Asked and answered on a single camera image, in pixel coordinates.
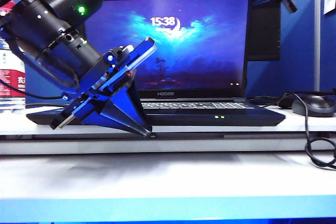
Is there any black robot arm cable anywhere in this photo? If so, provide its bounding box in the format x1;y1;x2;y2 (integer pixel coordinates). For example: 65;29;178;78
0;77;69;101

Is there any blue office partition panel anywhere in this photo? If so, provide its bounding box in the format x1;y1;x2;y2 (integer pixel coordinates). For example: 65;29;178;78
25;0;316;104
320;0;336;92

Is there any black computer mouse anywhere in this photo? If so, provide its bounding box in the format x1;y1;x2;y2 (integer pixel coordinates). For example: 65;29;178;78
291;94;336;118

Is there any clear water bottle red label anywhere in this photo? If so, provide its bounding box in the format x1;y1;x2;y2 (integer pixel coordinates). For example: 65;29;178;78
0;1;27;98

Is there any thick black mouse cable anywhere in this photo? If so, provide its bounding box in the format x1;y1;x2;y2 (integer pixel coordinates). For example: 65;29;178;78
277;91;336;170

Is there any black Hasee laptop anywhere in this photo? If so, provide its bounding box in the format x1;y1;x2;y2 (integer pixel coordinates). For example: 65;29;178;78
26;0;286;127

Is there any thin black looping cable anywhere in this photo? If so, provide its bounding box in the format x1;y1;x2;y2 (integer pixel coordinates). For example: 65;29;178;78
248;95;281;108

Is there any black ASUS monitor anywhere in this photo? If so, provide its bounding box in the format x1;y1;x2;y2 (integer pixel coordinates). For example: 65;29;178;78
99;0;281;61

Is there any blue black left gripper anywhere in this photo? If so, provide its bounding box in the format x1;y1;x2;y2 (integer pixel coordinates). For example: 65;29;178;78
49;37;158;137

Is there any white paper sheet on partition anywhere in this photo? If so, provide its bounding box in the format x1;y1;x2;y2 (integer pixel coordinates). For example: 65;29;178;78
323;0;336;15

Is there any silver partition post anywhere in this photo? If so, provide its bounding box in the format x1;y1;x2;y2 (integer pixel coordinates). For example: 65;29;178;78
314;0;321;91

